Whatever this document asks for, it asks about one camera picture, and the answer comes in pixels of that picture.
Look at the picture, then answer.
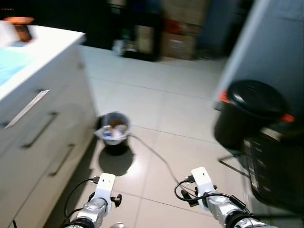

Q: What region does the white kitchen island cabinet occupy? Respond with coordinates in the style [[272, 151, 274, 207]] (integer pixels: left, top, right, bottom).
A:
[[0, 24, 98, 228]]

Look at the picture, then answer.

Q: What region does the black lidded trash bin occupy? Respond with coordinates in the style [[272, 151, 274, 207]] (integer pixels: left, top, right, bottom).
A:
[[214, 80, 295, 152]]

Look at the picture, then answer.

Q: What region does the black boxy appliance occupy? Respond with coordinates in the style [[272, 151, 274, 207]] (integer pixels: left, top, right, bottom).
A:
[[242, 127, 304, 214]]

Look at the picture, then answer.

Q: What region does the grey fridge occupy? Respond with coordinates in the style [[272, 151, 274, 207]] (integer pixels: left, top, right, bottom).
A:
[[214, 0, 304, 119]]

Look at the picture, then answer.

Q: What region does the brown cardboard box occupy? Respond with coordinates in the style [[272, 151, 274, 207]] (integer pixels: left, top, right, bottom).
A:
[[161, 32, 198, 60]]

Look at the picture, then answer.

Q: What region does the dark shelf unit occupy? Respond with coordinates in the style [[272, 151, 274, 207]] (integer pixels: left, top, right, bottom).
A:
[[110, 0, 163, 62]]

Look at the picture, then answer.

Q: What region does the small grey waste bucket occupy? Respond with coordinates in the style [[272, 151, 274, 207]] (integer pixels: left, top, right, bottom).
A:
[[95, 112, 132, 156]]

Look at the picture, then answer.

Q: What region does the flat silver drawer strip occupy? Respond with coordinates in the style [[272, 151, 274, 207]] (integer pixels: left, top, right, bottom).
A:
[[4, 89, 50, 129]]

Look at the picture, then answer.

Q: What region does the brown jar orange lid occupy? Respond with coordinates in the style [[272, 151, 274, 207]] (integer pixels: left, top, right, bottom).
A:
[[4, 17, 35, 43]]

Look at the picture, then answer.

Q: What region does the light blue cloth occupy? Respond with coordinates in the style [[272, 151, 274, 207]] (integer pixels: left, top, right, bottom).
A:
[[0, 47, 34, 87]]

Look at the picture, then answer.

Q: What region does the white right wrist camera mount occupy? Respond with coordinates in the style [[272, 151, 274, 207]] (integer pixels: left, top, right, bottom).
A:
[[190, 166, 215, 198]]

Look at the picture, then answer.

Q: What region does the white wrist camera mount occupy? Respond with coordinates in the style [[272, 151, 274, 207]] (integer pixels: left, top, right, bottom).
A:
[[94, 172, 117, 214], [190, 166, 215, 198]]

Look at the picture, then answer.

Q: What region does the thin dark floor cable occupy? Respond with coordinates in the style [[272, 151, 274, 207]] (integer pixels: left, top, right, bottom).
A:
[[128, 134, 190, 193]]

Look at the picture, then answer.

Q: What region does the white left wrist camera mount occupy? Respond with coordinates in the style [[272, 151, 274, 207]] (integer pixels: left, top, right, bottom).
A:
[[94, 172, 117, 214]]

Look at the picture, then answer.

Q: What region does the dark bar drawer handle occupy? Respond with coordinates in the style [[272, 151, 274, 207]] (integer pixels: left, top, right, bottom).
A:
[[47, 144, 76, 177], [21, 112, 60, 149]]

